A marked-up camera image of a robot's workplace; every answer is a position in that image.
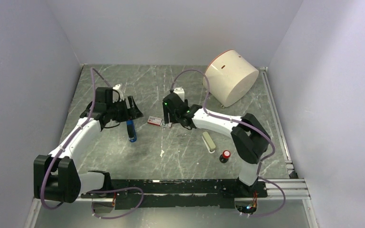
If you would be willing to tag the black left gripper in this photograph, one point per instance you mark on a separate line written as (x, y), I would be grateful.
(132, 113)

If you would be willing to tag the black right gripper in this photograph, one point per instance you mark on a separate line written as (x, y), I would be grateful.
(167, 112)

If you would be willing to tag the red white staple box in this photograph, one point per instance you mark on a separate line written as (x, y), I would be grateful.
(154, 121)

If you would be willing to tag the blue black stapler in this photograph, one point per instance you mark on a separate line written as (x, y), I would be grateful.
(131, 131)

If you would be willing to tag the beige white stapler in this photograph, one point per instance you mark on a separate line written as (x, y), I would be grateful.
(209, 143)

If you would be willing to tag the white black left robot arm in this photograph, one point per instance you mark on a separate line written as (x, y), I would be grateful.
(56, 175)

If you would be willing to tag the red black push button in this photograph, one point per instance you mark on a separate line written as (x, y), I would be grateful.
(224, 157)

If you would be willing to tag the cream cylindrical container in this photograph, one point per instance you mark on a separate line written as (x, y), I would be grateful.
(229, 77)

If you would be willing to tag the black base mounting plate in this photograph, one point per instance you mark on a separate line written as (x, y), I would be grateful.
(220, 193)

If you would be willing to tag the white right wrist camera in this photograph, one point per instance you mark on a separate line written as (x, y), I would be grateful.
(180, 92)

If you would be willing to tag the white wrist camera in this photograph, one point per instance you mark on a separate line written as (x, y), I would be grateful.
(180, 92)
(119, 89)

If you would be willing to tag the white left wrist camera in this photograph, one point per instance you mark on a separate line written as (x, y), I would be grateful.
(119, 89)

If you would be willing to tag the aluminium frame rail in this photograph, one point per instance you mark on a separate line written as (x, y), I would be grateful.
(176, 153)

